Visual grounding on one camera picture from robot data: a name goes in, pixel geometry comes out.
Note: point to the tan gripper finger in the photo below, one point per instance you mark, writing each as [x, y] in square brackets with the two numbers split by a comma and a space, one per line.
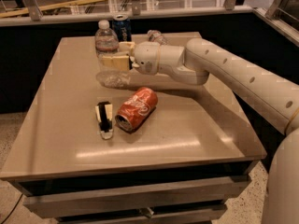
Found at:
[127, 46]
[121, 63]

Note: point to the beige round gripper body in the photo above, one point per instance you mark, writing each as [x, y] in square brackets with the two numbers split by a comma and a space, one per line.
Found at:
[147, 57]

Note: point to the clear bottle with red label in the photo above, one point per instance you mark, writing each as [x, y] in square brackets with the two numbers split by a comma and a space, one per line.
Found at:
[107, 44]

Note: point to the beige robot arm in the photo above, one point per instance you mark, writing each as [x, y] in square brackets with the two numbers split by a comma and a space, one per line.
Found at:
[276, 99]

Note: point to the clear crushed plastic bottle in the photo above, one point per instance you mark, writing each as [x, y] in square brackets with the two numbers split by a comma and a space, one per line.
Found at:
[157, 36]

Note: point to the beige drawer cabinet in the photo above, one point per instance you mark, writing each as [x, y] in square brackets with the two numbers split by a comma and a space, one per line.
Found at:
[195, 132]

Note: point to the top drawer front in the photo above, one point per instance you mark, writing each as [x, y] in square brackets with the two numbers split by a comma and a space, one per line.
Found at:
[110, 200]

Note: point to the blue Pepsi can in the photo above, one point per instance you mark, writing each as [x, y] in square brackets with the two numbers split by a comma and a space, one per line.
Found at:
[122, 27]

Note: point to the red Coca-Cola can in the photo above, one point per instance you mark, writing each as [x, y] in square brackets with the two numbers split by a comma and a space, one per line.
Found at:
[136, 109]

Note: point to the small black and clear object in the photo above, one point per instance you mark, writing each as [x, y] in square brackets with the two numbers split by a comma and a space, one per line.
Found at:
[104, 111]

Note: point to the grey metal railing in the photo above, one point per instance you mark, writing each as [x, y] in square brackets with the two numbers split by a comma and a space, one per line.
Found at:
[147, 9]

